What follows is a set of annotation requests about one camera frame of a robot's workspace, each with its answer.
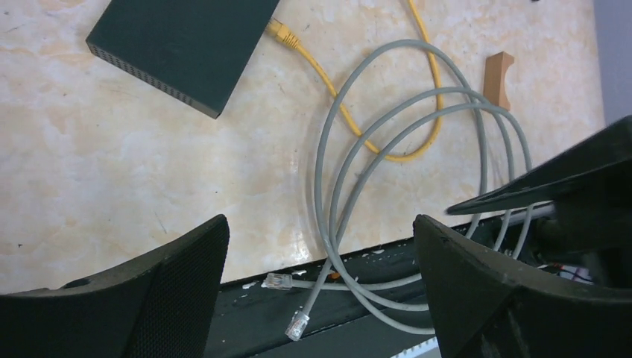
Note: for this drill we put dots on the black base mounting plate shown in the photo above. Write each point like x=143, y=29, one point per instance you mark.
x=250, y=319

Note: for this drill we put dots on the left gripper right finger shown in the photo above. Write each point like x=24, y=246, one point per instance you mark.
x=486, y=304

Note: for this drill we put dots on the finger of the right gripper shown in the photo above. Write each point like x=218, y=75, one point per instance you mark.
x=600, y=162

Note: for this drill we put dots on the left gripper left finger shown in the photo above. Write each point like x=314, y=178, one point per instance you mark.
x=159, y=304

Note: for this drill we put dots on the black network switch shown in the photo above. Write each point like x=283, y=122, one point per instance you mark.
x=194, y=51

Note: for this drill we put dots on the small wooden piece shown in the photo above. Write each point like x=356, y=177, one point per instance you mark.
x=495, y=70

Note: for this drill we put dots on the white slotted cable duct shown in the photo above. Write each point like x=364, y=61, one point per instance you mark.
x=426, y=349

